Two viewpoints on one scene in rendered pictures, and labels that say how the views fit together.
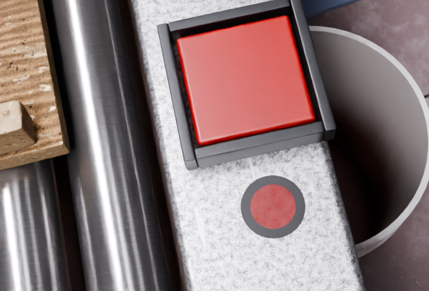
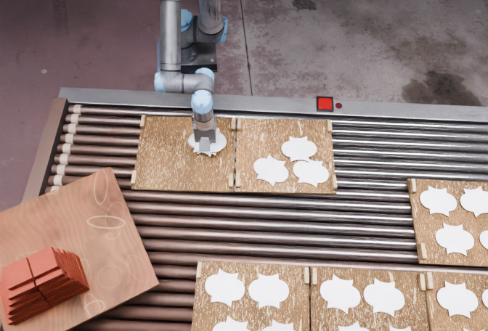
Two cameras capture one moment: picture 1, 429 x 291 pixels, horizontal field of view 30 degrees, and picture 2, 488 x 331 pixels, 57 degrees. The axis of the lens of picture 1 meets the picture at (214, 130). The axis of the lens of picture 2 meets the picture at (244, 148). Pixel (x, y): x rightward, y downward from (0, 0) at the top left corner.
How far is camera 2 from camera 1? 180 cm
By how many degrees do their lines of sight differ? 34
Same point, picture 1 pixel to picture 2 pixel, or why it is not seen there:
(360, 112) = not seen: hidden behind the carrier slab
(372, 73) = not seen: hidden behind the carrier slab
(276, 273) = (346, 107)
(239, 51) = (322, 103)
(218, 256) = (343, 111)
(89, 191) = (333, 121)
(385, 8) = not seen: hidden behind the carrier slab
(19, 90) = (322, 123)
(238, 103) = (327, 104)
